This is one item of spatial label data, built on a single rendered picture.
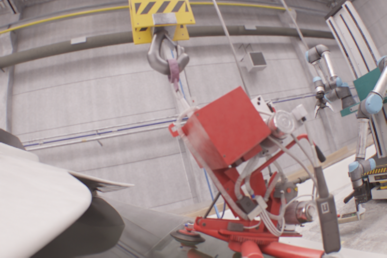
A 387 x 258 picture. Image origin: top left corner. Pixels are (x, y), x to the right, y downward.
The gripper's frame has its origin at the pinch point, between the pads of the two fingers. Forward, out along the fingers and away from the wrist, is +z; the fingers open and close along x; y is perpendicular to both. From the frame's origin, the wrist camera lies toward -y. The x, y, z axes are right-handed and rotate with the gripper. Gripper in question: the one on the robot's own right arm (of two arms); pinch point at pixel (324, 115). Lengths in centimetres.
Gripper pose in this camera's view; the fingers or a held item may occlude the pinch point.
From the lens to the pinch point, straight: 175.7
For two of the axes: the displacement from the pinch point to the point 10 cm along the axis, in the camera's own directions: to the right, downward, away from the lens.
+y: 7.3, 4.0, 5.6
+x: -6.8, 2.8, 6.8
